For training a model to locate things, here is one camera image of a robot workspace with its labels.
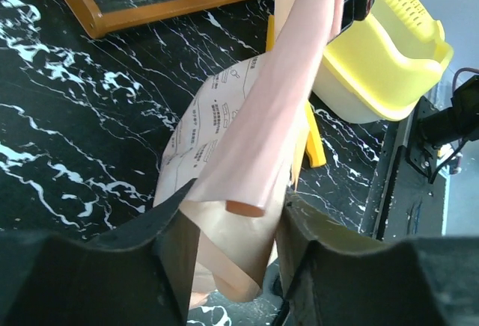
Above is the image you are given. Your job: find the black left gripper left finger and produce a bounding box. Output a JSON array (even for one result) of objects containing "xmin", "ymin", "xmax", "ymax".
[{"xmin": 1, "ymin": 186, "xmax": 199, "ymax": 325}]

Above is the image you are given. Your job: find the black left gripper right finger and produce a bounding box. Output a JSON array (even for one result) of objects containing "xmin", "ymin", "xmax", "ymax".
[{"xmin": 276, "ymin": 193, "xmax": 478, "ymax": 325}]

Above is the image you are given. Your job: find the yellow plastic litter scoop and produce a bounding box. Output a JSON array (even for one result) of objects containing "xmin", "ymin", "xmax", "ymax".
[{"xmin": 266, "ymin": 15, "xmax": 326, "ymax": 168}]

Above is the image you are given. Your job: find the pink cat litter bag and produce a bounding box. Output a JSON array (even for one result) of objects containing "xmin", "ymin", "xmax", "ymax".
[{"xmin": 154, "ymin": 0, "xmax": 344, "ymax": 308}]

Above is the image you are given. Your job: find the yellow litter box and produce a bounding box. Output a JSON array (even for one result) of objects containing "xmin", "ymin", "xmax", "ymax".
[{"xmin": 313, "ymin": 0, "xmax": 454, "ymax": 123}]

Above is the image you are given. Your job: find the wooden two-tier shelf rack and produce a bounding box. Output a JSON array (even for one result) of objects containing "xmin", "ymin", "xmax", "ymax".
[{"xmin": 40, "ymin": 0, "xmax": 278, "ymax": 40}]

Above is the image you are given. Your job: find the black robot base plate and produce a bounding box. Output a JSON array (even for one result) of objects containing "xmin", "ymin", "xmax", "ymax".
[{"xmin": 362, "ymin": 97, "xmax": 448, "ymax": 242}]

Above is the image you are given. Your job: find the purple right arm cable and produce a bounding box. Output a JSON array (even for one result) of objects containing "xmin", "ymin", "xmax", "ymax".
[{"xmin": 451, "ymin": 65, "xmax": 479, "ymax": 95}]

